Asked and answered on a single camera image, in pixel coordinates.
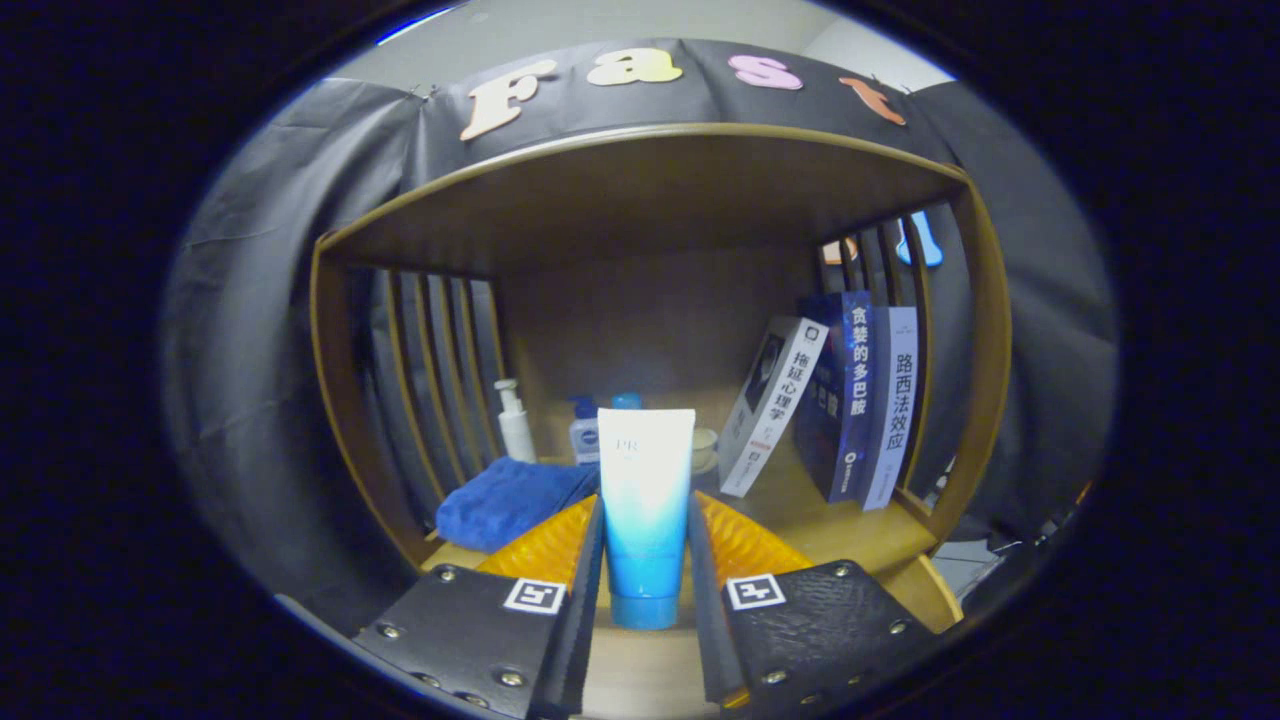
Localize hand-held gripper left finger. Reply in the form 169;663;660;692
350;495;608;720

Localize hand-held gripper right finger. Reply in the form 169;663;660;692
686;490;941;716

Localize white and blue tube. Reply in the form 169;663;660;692
597;407;697;631

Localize wooden cabinet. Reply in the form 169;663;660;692
308;122;1013;636

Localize blue rolled towel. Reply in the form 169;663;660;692
435;457;601;554

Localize white bottle with blue cap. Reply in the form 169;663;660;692
568;396;603;467

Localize white pump bottle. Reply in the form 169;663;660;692
493;378;538;464

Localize white book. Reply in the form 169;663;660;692
718;316;831;499

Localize dark blue book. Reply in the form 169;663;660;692
795;291;876;504

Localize pale grey-blue book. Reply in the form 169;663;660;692
862;306;919;512

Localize black backdrop cloth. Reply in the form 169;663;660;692
160;38;1119;631

